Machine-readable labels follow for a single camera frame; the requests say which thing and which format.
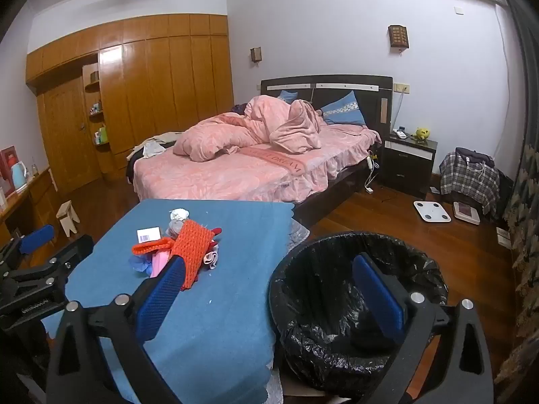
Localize wooden side cabinet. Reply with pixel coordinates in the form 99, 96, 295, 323
0, 167, 60, 253

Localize blue pillow with dotted band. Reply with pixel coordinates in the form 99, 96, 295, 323
320, 91, 366, 127

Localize white beige clothes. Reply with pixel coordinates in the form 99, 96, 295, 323
132, 132, 184, 161

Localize white bathroom scale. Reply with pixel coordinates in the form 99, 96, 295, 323
413, 200, 452, 223

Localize large wooden wall lamp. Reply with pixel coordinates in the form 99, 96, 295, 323
388, 24, 409, 51

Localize pink duvet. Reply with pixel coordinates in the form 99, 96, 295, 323
172, 95, 327, 163

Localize wooden door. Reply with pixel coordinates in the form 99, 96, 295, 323
42, 76, 102, 192

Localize pink wrapper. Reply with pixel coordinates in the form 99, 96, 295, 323
149, 252, 171, 278

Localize bed with pink sheet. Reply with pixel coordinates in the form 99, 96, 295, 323
126, 124, 384, 220

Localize small wooden stool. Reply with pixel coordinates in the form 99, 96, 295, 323
56, 200, 81, 236

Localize plaid cloth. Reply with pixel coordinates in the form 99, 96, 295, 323
439, 150, 501, 215

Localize scale with red centre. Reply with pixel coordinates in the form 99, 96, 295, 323
452, 201, 481, 225

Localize dark nightstand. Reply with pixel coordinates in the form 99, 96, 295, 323
381, 131, 439, 198

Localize grey patterned curtain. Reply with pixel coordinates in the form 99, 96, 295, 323
493, 0, 539, 404

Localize dark wooden headboard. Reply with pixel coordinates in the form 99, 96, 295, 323
260, 76, 394, 135

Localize wooden wardrobe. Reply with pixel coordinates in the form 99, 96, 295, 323
25, 13, 234, 194

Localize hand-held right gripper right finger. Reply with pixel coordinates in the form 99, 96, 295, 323
352, 252, 496, 404

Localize red frame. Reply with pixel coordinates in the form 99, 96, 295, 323
0, 146, 20, 196

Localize grey lace table cover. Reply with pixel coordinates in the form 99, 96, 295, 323
286, 219, 311, 257

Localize blue glove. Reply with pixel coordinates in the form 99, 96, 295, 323
128, 255, 154, 276

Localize large orange bubble wrap sheet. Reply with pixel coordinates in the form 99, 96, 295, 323
168, 218, 216, 292

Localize black clothing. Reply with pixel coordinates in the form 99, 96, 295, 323
125, 154, 146, 186

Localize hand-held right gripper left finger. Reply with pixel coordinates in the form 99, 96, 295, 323
45, 257, 187, 404

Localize blue tablecloth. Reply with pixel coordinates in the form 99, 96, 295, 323
40, 199, 297, 404

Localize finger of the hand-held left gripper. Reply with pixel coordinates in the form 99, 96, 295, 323
8, 235, 94, 292
0, 224, 56, 268

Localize dark hoodie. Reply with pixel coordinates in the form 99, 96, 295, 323
455, 147, 495, 169

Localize black lined waste bin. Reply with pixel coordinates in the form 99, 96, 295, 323
268, 231, 449, 390

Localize light blue kettle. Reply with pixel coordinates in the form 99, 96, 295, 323
10, 162, 30, 190

